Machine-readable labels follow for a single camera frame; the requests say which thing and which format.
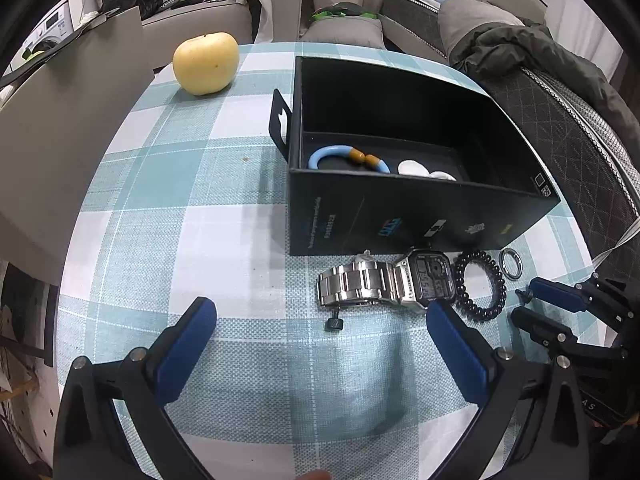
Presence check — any teal checked tablecloth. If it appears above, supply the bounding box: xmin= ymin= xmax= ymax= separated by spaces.
xmin=54 ymin=42 xmax=596 ymax=480

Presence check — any grey board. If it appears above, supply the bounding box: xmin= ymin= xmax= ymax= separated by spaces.
xmin=0 ymin=7 xmax=156 ymax=271

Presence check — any silver digital wristwatch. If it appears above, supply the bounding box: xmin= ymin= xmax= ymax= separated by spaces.
xmin=316 ymin=247 xmax=455 ymax=313

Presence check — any white washing machine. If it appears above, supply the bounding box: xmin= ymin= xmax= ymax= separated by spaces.
xmin=20 ymin=0 xmax=76 ymax=66

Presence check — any grey pillow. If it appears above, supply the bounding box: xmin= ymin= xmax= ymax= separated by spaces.
xmin=437 ymin=0 xmax=523 ymax=58

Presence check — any black strap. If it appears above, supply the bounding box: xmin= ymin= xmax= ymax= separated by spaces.
xmin=0 ymin=7 xmax=121 ymax=91

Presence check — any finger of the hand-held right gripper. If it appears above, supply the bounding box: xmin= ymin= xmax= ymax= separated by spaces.
xmin=510 ymin=306 xmax=630 ymax=362
xmin=516 ymin=275 xmax=634 ymax=322

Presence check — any black bead bracelet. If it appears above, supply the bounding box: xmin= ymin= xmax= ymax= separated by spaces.
xmin=452 ymin=250 xmax=506 ymax=322

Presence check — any blue bangle with amber beads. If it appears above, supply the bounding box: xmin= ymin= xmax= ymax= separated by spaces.
xmin=307 ymin=145 xmax=390 ymax=175

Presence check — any yellow apple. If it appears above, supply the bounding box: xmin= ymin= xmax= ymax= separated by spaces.
xmin=173 ymin=32 xmax=240 ymax=96

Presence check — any silver ring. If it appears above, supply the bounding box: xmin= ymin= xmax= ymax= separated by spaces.
xmin=498 ymin=248 xmax=523 ymax=281

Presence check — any black cardboard box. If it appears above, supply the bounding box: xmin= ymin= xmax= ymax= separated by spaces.
xmin=270 ymin=56 xmax=562 ymax=257

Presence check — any grey cushion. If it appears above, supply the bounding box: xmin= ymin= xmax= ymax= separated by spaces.
xmin=302 ymin=14 xmax=386 ymax=51

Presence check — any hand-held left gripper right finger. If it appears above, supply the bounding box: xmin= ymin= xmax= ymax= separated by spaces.
xmin=425 ymin=299 xmax=591 ymax=480

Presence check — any grey sofa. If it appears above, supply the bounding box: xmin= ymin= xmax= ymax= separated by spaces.
xmin=65 ymin=0 xmax=306 ymax=68

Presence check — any dark olive duvet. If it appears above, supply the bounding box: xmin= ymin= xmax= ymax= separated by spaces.
xmin=450 ymin=17 xmax=640 ymax=136

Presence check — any green and black bag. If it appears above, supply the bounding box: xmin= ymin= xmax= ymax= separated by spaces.
xmin=312 ymin=2 xmax=381 ymax=21

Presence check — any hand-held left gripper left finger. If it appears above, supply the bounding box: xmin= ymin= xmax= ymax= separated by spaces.
xmin=52 ymin=296 xmax=218 ymax=480

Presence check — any grey quilted mattress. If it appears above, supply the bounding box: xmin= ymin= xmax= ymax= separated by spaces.
xmin=380 ymin=0 xmax=640 ymax=271

